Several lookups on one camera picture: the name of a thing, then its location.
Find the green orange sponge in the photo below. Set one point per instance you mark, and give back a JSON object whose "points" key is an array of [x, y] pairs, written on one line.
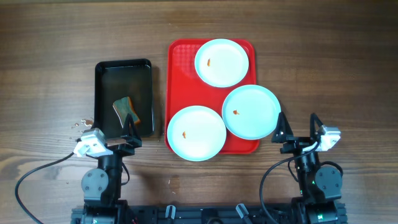
{"points": [[124, 107]]}

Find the pale blue plate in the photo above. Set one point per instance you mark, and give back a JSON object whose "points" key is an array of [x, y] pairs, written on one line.
{"points": [[196, 133], [251, 112], [221, 63]]}

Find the black rectangular water tray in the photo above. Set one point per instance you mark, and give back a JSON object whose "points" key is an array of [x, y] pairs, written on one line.
{"points": [[118, 79]]}

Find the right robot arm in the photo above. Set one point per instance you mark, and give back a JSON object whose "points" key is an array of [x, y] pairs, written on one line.
{"points": [[320, 183]]}

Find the pale blue plate top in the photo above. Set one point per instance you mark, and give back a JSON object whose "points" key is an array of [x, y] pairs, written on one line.
{"points": [[221, 63]]}

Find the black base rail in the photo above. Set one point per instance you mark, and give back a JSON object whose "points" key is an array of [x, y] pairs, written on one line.
{"points": [[240, 213]]}

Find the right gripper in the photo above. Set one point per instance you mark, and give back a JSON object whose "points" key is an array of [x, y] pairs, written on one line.
{"points": [[296, 143]]}

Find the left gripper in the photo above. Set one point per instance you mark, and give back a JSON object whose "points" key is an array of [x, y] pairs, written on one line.
{"points": [[130, 137]]}

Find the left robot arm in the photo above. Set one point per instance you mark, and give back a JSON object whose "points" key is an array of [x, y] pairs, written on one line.
{"points": [[102, 186]]}

